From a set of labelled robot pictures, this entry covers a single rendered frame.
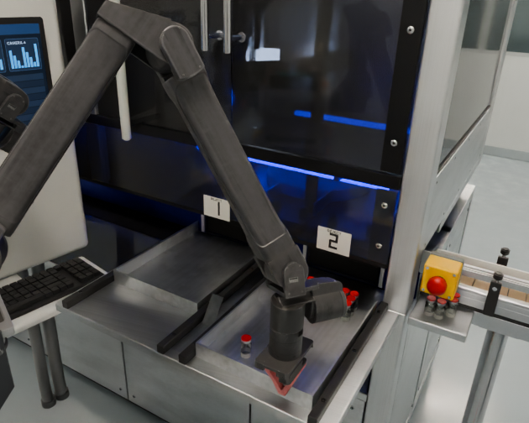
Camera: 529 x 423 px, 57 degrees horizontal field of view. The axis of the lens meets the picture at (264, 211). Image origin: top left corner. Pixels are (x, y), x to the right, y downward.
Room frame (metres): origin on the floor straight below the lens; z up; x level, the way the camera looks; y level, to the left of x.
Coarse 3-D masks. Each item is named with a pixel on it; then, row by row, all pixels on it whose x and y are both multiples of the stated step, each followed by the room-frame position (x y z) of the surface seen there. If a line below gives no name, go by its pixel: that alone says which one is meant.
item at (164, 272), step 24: (168, 240) 1.21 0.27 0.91; (192, 240) 1.27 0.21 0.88; (216, 240) 1.27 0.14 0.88; (144, 264) 1.12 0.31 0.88; (168, 264) 1.12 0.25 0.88; (192, 264) 1.13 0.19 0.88; (216, 264) 1.13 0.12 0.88; (240, 264) 1.14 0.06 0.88; (144, 288) 0.99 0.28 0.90; (168, 288) 1.01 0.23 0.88; (192, 288) 1.02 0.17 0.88; (216, 288) 0.97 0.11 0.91; (192, 312) 0.92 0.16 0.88
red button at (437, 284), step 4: (436, 276) 0.90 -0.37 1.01; (428, 280) 0.89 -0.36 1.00; (432, 280) 0.89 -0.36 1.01; (436, 280) 0.88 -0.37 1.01; (440, 280) 0.88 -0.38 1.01; (444, 280) 0.89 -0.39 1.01; (428, 284) 0.89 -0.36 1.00; (432, 284) 0.88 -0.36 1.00; (436, 284) 0.88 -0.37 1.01; (440, 284) 0.88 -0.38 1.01; (444, 284) 0.88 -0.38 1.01; (428, 288) 0.89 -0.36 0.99; (432, 288) 0.88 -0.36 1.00; (436, 288) 0.88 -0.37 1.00; (440, 288) 0.87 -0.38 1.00; (444, 288) 0.87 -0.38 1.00; (432, 292) 0.88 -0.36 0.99; (436, 292) 0.88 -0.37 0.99; (440, 292) 0.87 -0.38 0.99; (444, 292) 0.87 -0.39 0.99
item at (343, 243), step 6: (318, 228) 1.05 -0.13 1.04; (324, 228) 1.04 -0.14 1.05; (318, 234) 1.05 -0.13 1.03; (324, 234) 1.04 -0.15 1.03; (342, 234) 1.02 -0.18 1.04; (348, 234) 1.01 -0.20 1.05; (318, 240) 1.05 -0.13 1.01; (324, 240) 1.04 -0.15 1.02; (342, 240) 1.02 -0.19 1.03; (348, 240) 1.01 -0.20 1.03; (318, 246) 1.05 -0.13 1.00; (324, 246) 1.04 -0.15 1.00; (336, 246) 1.03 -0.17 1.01; (342, 246) 1.02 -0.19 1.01; (348, 246) 1.01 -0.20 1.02; (336, 252) 1.03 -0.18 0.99; (342, 252) 1.02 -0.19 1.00; (348, 252) 1.01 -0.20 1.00
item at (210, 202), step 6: (204, 198) 1.22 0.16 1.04; (210, 198) 1.21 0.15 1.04; (216, 198) 1.20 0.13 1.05; (204, 204) 1.22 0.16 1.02; (210, 204) 1.21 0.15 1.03; (216, 204) 1.20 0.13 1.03; (222, 204) 1.19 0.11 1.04; (228, 204) 1.18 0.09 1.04; (204, 210) 1.22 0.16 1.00; (210, 210) 1.21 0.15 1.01; (216, 210) 1.20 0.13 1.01; (222, 210) 1.19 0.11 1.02; (228, 210) 1.18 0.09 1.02; (210, 216) 1.21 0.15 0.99; (216, 216) 1.20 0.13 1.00; (222, 216) 1.19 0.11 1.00; (228, 216) 1.18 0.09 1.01
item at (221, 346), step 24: (264, 288) 1.00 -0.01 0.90; (240, 312) 0.91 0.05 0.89; (264, 312) 0.93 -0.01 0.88; (360, 312) 0.94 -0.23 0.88; (216, 336) 0.83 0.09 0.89; (240, 336) 0.84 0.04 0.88; (264, 336) 0.84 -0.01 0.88; (312, 336) 0.85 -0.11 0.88; (336, 336) 0.85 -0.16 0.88; (216, 360) 0.75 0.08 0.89; (240, 360) 0.77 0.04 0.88; (312, 360) 0.77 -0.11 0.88; (336, 360) 0.74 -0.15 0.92; (264, 384) 0.69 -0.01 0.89; (312, 384) 0.71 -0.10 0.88
